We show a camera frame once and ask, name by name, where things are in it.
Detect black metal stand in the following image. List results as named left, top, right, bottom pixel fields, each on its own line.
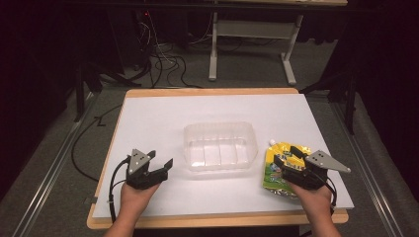
left=298, top=71, right=360, bottom=136
left=72, top=60, right=143, bottom=123

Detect metal floor rail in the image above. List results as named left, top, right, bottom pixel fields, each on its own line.
left=12, top=93, right=97, bottom=237
left=330, top=101, right=405, bottom=237

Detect person's left hand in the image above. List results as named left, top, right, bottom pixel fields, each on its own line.
left=120, top=183, right=161, bottom=215

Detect clear plastic container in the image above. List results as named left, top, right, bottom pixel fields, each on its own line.
left=183, top=121, right=259, bottom=173

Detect white metal desk frame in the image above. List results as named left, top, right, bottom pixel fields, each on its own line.
left=208, top=11, right=304, bottom=87

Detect yellow spout pouch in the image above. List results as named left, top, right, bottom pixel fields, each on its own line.
left=261, top=138, right=312, bottom=199

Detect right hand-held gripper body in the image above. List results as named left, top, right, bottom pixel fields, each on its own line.
left=282, top=150, right=352, bottom=192

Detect black floor cable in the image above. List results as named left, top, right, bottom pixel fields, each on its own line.
left=70, top=104, right=124, bottom=183

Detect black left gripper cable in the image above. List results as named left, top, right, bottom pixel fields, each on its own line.
left=108, top=156, right=131, bottom=225

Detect person's right hand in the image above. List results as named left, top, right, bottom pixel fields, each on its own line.
left=289, top=182, right=332, bottom=217

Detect white board mat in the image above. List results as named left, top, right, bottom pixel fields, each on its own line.
left=91, top=93, right=356, bottom=220

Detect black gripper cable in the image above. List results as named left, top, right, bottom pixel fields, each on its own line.
left=315, top=172, right=339, bottom=216
left=108, top=156, right=131, bottom=225

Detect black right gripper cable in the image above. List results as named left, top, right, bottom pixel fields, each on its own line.
left=315, top=172, right=339, bottom=216

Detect tangle of floor cables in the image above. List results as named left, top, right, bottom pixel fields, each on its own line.
left=131, top=11, right=204, bottom=90

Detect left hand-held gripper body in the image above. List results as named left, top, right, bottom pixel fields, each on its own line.
left=126, top=148, right=170, bottom=191

